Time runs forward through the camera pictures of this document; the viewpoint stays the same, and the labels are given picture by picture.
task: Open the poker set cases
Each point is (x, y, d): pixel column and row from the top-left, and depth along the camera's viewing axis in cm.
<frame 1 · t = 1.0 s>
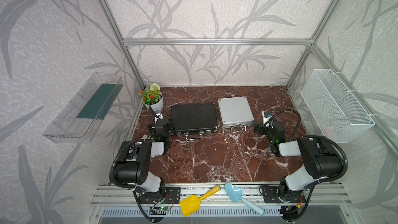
left hand: (160, 118, 93), fingers open
right hand: (261, 118, 95), fingers open
black poker case: (194, 120, 94), point 8 cm above the table
silver aluminium poker case: (236, 111, 101), point 6 cm above the table
potted plant red flowers: (153, 97, 97), point 15 cm above the table

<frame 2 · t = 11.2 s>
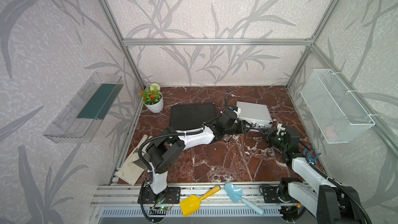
left hand: (250, 128, 81), fingers open
right hand: (258, 127, 85), fingers closed
silver aluminium poker case: (256, 116, 91), point 12 cm above the table
the other named things where they were.

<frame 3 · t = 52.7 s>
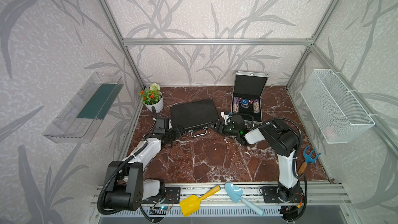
left hand: (182, 130, 89), fingers open
right hand: (209, 127, 93), fingers open
silver aluminium poker case: (247, 89, 113), point 7 cm above the table
poker chip stack: (256, 103, 107), point 5 cm above the table
the other named things where they were.

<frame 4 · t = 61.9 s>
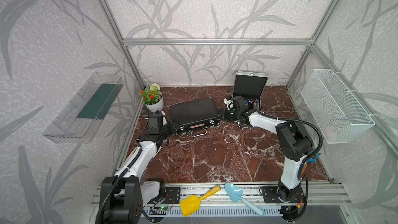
left hand: (178, 124, 86), fingers open
right hand: (214, 115, 93), fingers open
